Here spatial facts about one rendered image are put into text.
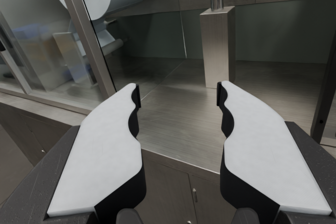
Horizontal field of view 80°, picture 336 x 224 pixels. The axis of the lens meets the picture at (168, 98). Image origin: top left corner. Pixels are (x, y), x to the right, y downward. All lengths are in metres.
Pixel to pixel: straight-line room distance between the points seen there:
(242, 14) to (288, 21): 0.17
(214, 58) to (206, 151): 0.33
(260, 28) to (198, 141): 0.57
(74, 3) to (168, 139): 0.42
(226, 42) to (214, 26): 0.07
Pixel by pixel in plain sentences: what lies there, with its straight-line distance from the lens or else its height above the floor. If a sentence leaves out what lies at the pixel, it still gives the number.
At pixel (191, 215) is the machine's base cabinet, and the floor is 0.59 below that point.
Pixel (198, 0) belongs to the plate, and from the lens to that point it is 0.99.
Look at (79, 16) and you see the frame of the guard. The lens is 0.59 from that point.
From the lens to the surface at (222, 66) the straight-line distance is 0.73.
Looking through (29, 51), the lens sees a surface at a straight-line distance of 0.92.
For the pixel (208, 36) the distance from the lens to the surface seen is 0.71.
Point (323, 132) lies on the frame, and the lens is 0.60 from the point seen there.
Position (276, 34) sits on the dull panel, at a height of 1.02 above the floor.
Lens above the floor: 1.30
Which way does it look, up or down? 31 degrees down
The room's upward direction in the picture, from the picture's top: 12 degrees counter-clockwise
